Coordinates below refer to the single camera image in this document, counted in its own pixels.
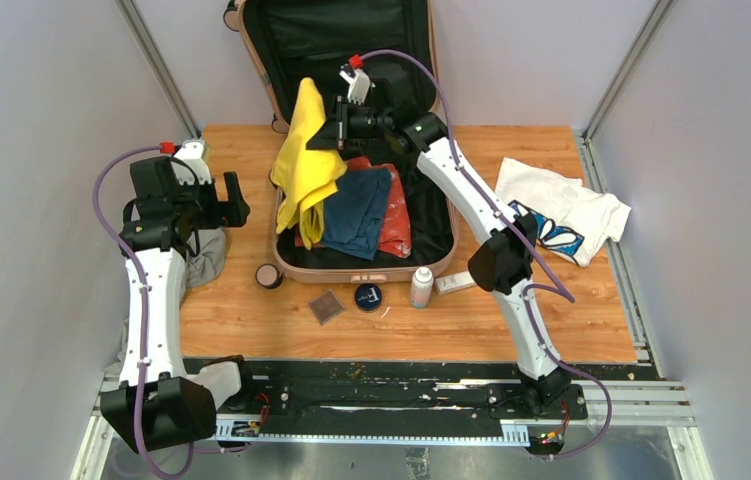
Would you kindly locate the grey cloth garment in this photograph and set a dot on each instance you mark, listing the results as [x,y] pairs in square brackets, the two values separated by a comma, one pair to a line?
[204,265]

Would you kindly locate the yellow garment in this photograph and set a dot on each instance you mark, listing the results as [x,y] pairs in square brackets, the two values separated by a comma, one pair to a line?
[306,177]

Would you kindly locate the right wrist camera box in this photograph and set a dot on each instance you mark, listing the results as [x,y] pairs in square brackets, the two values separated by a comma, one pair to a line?
[359,84]

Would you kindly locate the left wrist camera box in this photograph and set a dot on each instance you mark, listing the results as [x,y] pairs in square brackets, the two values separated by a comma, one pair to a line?
[191,163]

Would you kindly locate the dark blue garment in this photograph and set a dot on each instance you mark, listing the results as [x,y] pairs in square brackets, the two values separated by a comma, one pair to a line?
[354,215]

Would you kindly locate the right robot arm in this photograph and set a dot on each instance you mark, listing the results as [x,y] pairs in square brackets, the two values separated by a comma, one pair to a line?
[502,264]

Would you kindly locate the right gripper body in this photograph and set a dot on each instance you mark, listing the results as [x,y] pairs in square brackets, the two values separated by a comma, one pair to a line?
[359,122]

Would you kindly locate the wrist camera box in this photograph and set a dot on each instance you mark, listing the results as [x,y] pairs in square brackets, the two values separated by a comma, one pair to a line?
[191,163]
[359,84]

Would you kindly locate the red white tie-dye shorts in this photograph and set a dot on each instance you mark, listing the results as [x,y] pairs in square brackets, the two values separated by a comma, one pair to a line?
[395,235]

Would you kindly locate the aluminium frame rails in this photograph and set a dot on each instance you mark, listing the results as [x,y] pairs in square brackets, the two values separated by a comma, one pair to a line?
[611,405]

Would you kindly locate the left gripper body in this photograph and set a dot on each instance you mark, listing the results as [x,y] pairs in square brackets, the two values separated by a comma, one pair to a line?
[199,196]

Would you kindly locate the white rectangular tube box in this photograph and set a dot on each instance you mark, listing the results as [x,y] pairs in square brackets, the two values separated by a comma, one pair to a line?
[453,283]

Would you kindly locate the white t-shirt blue print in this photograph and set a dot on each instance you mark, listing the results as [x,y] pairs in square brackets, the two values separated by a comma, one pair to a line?
[573,221]

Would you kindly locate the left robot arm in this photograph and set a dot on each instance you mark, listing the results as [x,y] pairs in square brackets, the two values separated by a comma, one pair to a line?
[158,404]

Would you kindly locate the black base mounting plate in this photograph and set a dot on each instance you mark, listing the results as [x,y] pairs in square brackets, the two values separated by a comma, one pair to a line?
[390,399]

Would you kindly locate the white pink bottle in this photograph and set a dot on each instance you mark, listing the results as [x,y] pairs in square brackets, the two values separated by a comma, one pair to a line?
[421,287]

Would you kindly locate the round dark blue tin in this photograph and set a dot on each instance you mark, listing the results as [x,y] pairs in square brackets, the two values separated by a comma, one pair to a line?
[368,297]

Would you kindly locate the pink open suitcase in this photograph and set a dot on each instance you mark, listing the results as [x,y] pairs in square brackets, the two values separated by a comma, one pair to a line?
[392,41]

